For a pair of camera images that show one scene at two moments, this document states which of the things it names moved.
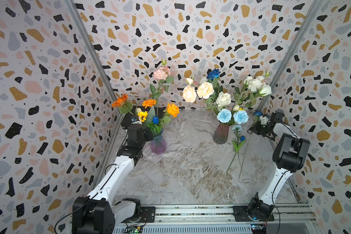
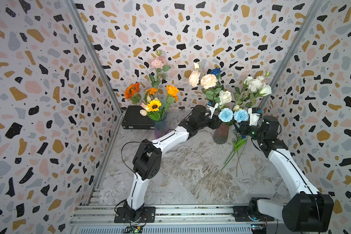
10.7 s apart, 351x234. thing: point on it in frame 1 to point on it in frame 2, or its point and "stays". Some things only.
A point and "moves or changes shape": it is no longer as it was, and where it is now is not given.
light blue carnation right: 241,116 stays
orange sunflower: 120,100 to 131,92
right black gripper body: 260,129 to 253,132
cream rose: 205,90 to 208,81
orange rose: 173,109 to 172,91
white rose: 224,99 stays
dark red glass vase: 221,133 stays
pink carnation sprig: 162,75 to 158,64
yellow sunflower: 143,115 to 153,105
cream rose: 189,94 to 194,77
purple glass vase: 158,145 moves or changes shape
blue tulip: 243,139 moves or changes shape
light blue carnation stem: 238,127 to 241,154
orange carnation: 149,103 to 151,91
